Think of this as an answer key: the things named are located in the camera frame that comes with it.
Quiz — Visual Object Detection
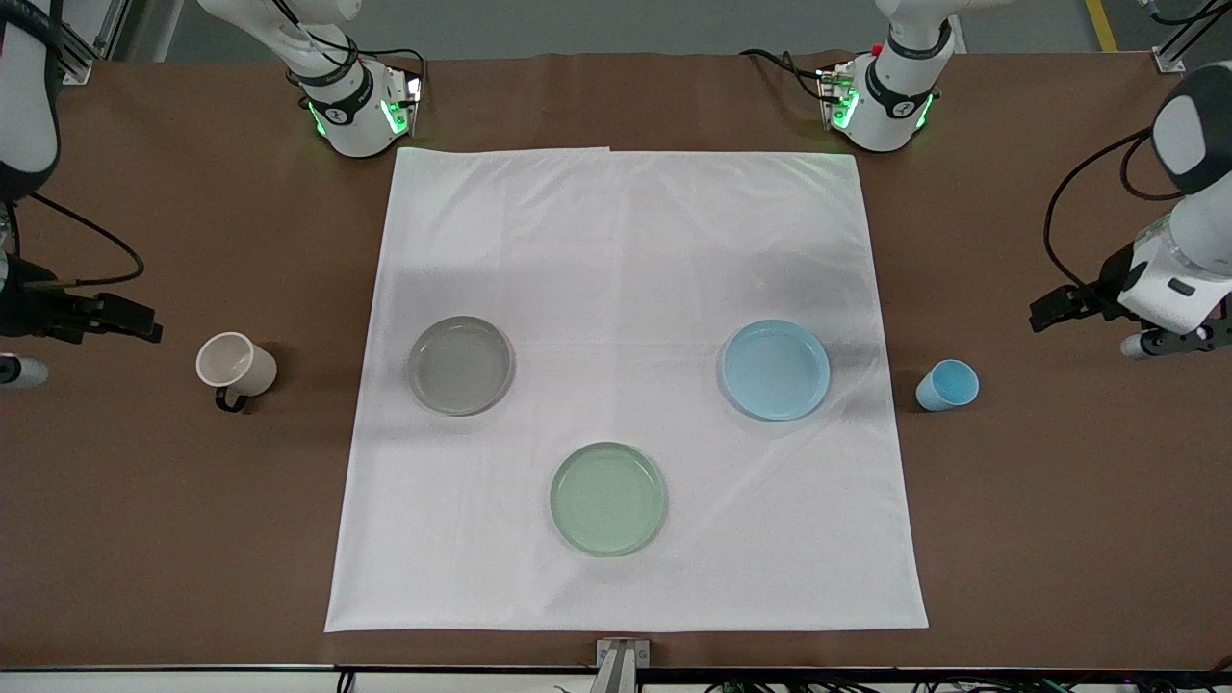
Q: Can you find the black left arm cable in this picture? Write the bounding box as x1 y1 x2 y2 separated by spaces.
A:
1043 128 1187 290

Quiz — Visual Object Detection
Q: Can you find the black left base cable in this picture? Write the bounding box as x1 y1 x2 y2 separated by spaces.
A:
738 48 850 103

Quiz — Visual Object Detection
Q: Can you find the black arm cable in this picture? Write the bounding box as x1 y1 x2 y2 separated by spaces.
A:
1043 128 1187 290
27 191 146 290

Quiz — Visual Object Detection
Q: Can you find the metal table edge bracket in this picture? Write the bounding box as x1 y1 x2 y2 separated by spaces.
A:
589 637 652 693

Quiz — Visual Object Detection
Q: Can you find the light blue plate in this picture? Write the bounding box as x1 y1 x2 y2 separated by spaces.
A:
720 319 832 423

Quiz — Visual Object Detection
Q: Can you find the white mug with black handle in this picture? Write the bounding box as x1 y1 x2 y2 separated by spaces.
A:
195 331 279 414

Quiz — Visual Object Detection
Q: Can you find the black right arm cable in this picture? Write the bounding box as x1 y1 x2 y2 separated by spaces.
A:
27 191 146 290

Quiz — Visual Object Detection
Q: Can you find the white cloth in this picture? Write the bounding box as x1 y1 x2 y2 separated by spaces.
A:
324 146 930 634

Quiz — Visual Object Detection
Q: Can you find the aluminium frame profile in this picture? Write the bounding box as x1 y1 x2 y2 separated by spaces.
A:
58 0 132 86
1136 0 1193 74

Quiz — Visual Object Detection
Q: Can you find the gray plate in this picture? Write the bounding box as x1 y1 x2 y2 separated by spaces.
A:
406 315 515 418

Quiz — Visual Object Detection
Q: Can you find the light blue cup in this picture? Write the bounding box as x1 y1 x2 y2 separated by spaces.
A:
914 359 981 413

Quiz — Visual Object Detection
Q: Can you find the light green plate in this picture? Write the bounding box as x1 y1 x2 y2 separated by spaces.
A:
549 441 669 558

